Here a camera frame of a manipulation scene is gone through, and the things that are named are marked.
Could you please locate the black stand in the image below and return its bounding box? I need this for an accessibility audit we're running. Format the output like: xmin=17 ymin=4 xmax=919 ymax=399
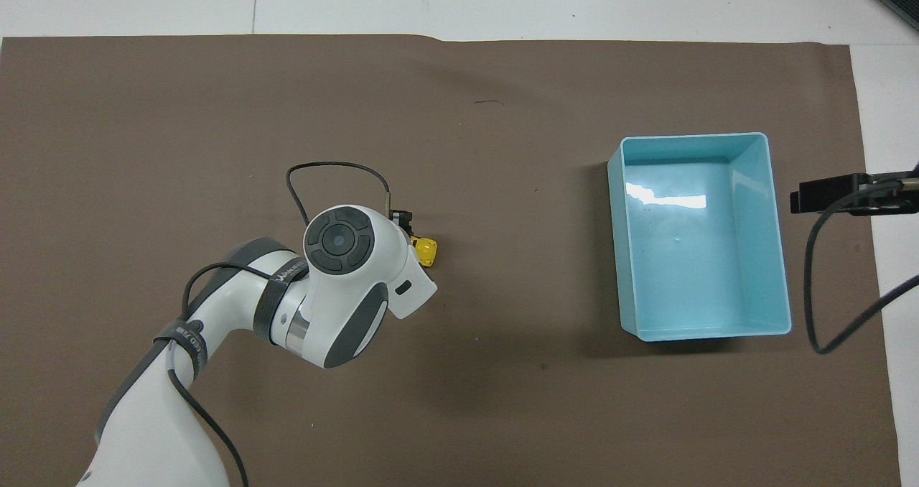
xmin=790 ymin=172 xmax=919 ymax=218

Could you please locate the black cable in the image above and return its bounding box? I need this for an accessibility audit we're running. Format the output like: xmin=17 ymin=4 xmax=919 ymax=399
xmin=804 ymin=177 xmax=919 ymax=356
xmin=167 ymin=161 xmax=393 ymax=487

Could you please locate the yellow toy beetle car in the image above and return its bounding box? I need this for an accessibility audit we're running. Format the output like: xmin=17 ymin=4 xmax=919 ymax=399
xmin=411 ymin=236 xmax=439 ymax=268

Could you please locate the light blue plastic bin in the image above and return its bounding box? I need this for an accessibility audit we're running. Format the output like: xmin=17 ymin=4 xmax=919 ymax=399
xmin=607 ymin=132 xmax=793 ymax=343

